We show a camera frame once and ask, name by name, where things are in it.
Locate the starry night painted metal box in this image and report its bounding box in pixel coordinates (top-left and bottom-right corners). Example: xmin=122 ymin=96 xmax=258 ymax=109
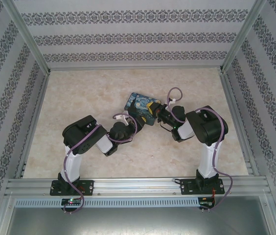
xmin=124 ymin=92 xmax=162 ymax=127

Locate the left controller circuit board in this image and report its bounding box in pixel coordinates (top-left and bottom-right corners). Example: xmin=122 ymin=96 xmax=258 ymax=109
xmin=61 ymin=198 xmax=82 ymax=206

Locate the controller circuit board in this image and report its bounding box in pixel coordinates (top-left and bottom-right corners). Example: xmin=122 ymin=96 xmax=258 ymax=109
xmin=200 ymin=197 xmax=216 ymax=208
xmin=61 ymin=198 xmax=82 ymax=206

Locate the grey sheet metal panel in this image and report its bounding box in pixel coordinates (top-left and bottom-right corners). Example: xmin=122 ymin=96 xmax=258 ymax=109
xmin=4 ymin=207 xmax=275 ymax=235

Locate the right controller circuit board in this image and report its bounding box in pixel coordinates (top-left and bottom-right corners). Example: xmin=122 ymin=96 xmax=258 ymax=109
xmin=200 ymin=197 xmax=216 ymax=208

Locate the thin black cable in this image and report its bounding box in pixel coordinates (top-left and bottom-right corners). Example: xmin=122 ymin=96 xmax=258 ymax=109
xmin=159 ymin=121 xmax=173 ymax=133

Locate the aluminium back rail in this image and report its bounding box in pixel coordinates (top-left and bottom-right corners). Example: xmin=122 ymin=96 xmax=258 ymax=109
xmin=48 ymin=65 xmax=224 ymax=72

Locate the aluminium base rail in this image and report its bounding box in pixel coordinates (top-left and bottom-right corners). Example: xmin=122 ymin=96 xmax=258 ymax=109
xmin=5 ymin=178 xmax=270 ymax=197

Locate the aluminium side rail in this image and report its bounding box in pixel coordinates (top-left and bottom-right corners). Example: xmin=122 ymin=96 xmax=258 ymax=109
xmin=15 ymin=72 xmax=51 ymax=179
xmin=220 ymin=72 xmax=260 ymax=177

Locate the slotted grey cable duct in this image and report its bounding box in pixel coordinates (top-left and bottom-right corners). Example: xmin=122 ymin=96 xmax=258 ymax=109
xmin=14 ymin=197 xmax=200 ymax=208

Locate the aluminium frame post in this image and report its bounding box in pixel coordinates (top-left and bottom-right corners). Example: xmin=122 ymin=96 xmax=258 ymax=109
xmin=219 ymin=0 xmax=268 ymax=73
xmin=3 ymin=0 xmax=52 ymax=74

